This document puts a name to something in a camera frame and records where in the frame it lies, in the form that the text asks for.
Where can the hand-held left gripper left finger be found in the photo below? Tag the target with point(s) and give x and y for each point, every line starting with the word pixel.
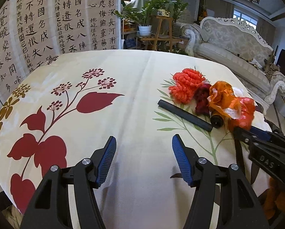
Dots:
pixel 106 162

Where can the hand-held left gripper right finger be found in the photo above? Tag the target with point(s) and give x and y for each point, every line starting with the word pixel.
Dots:
pixel 181 161

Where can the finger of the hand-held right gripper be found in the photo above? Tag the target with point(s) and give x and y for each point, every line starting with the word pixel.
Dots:
pixel 261 133
pixel 242 134

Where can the red plastic bag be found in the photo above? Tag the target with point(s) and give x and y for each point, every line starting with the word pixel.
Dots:
pixel 246 114

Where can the small brown glass bottle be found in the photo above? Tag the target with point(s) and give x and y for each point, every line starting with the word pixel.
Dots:
pixel 217 121

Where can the orange plastic bag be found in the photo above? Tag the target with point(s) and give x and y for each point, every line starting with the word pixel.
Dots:
pixel 223 95

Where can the white plastic bag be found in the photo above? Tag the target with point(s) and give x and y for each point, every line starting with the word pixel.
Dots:
pixel 239 91

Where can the black rectangular tube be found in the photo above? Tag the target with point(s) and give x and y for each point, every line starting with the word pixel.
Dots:
pixel 185 115

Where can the dark red bag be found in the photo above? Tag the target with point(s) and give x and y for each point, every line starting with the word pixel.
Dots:
pixel 203 100

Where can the red foam net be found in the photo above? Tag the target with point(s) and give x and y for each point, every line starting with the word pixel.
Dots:
pixel 185 85

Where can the person's right forearm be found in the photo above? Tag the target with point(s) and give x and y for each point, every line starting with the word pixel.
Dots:
pixel 275 200

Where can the tiger print cloth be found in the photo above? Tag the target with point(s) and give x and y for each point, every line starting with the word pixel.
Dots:
pixel 274 68

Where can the floral tablecloth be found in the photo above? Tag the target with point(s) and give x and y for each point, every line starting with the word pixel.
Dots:
pixel 132 88

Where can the ornate white sofa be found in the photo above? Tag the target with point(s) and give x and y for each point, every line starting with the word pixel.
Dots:
pixel 228 50

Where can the small floor plant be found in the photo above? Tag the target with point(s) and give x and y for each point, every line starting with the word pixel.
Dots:
pixel 180 51

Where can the window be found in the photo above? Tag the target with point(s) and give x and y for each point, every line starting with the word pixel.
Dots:
pixel 244 19

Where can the low wooden plant shelf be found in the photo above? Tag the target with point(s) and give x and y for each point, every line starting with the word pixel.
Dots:
pixel 144 41

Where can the tall wooden plant stand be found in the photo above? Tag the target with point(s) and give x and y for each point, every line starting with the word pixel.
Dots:
pixel 163 33

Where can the white plant pot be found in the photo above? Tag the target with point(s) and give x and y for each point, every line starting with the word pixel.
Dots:
pixel 144 30

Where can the tall dark green plant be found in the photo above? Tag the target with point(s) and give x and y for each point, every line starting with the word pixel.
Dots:
pixel 179 7

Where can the patterned white planter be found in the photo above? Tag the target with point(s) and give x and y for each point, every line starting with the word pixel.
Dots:
pixel 164 13

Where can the leafy green potted plant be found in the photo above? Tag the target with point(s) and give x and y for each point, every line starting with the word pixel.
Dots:
pixel 142 12

